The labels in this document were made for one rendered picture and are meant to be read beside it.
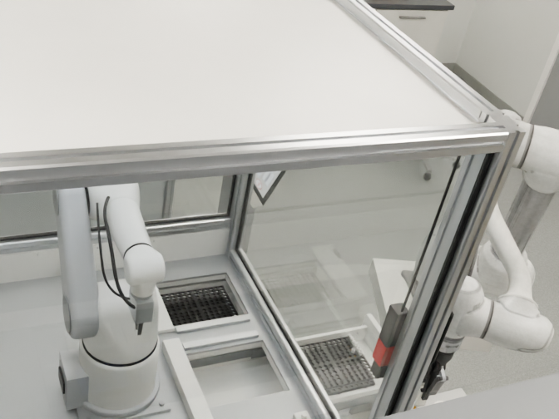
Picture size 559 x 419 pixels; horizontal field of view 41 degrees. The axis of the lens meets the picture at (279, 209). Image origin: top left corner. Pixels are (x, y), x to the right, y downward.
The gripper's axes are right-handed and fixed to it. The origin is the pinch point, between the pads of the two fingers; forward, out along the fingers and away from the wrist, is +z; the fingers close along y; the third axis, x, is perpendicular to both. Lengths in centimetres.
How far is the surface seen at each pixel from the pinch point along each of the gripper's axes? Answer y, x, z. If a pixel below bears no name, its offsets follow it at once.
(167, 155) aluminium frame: 37, -84, -99
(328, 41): -11, -46, -97
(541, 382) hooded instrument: 63, -31, -78
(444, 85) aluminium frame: 9, -29, -98
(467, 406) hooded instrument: 66, -45, -78
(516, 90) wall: -358, 257, 75
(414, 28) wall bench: -349, 148, 27
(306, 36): -13, -50, -97
